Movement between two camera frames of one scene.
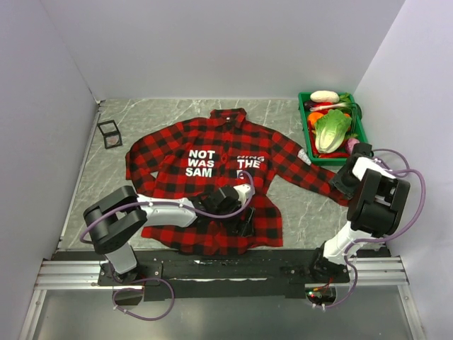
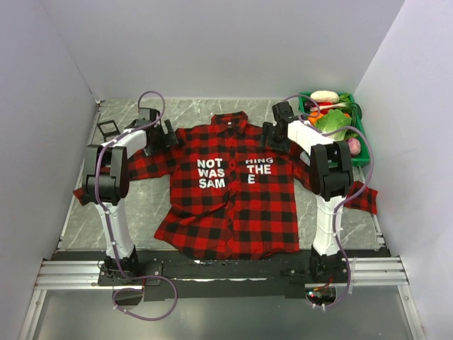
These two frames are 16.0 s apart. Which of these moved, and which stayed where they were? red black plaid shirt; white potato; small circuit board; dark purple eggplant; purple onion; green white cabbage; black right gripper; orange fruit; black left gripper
Moved: black right gripper; black left gripper; red black plaid shirt
Stayed: dark purple eggplant; green white cabbage; purple onion; orange fruit; white potato; small circuit board
